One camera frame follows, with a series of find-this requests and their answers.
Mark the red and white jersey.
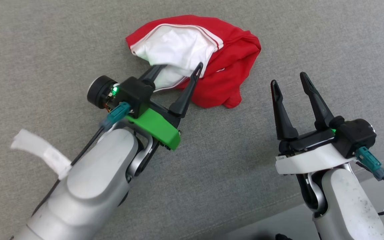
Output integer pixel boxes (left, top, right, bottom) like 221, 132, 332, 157
125, 14, 262, 109

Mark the black round left gripper motor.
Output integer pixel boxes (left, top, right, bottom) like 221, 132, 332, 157
87, 75, 119, 110

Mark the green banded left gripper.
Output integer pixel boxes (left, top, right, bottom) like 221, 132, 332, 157
125, 62, 204, 151

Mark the white strap on left arm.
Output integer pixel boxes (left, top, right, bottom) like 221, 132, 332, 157
11, 129, 72, 180

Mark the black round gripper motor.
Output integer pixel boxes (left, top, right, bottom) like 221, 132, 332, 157
87, 75, 119, 110
362, 119, 377, 134

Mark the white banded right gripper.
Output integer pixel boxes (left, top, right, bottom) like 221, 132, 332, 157
270, 72, 358, 176

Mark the black right cable teal plug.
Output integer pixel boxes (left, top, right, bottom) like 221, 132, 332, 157
355, 147, 384, 220

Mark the black round right gripper motor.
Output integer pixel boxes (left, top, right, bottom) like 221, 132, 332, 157
362, 119, 377, 134

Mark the grey fabric sofa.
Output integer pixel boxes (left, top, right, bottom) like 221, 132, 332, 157
0, 0, 384, 240

